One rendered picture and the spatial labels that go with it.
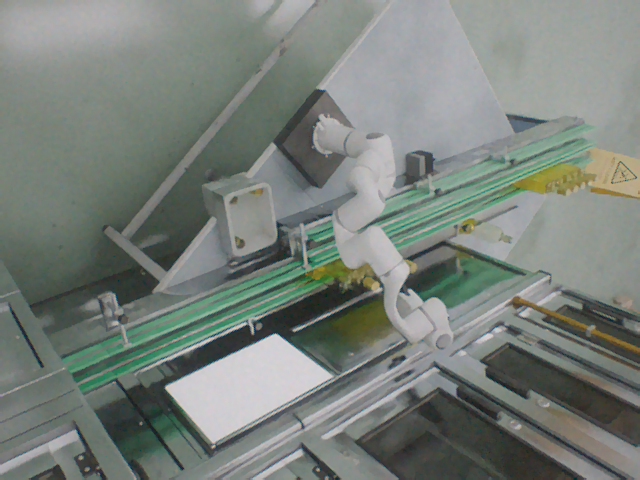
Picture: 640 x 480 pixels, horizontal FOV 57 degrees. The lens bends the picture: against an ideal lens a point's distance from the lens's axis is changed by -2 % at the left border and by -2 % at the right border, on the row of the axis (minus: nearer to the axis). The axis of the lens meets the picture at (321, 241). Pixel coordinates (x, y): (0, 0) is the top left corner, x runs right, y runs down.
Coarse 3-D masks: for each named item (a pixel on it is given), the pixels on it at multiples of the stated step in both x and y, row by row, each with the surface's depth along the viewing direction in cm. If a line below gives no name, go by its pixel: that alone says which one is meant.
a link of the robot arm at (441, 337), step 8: (424, 304) 163; (432, 304) 162; (440, 304) 162; (424, 312) 161; (432, 312) 161; (440, 312) 161; (432, 320) 161; (440, 320) 161; (440, 328) 164; (448, 328) 165; (432, 336) 164; (440, 336) 164; (448, 336) 165; (432, 344) 165; (440, 344) 165; (448, 344) 166
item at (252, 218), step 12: (240, 192) 192; (264, 192) 201; (228, 204) 191; (240, 204) 202; (252, 204) 205; (264, 204) 204; (228, 216) 192; (240, 216) 203; (252, 216) 206; (264, 216) 206; (240, 228) 205; (252, 228) 208; (264, 228) 209; (252, 240) 207; (264, 240) 207; (240, 252) 200
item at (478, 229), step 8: (464, 224) 254; (472, 224) 252; (480, 224) 250; (488, 224) 249; (464, 232) 257; (472, 232) 252; (480, 232) 248; (488, 232) 245; (496, 232) 243; (488, 240) 247; (496, 240) 244; (504, 240) 241; (512, 240) 241
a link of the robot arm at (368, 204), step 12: (360, 168) 171; (348, 180) 170; (360, 180) 165; (372, 180) 166; (360, 192) 164; (372, 192) 163; (348, 204) 168; (360, 204) 164; (372, 204) 163; (384, 204) 165; (348, 216) 167; (360, 216) 166; (372, 216) 165; (348, 228) 169
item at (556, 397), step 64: (448, 256) 245; (256, 320) 214; (512, 320) 197; (576, 320) 197; (128, 384) 185; (384, 384) 174; (448, 384) 174; (512, 384) 169; (576, 384) 169; (128, 448) 161; (192, 448) 158; (256, 448) 153; (320, 448) 153; (384, 448) 154; (448, 448) 152; (512, 448) 150; (576, 448) 147
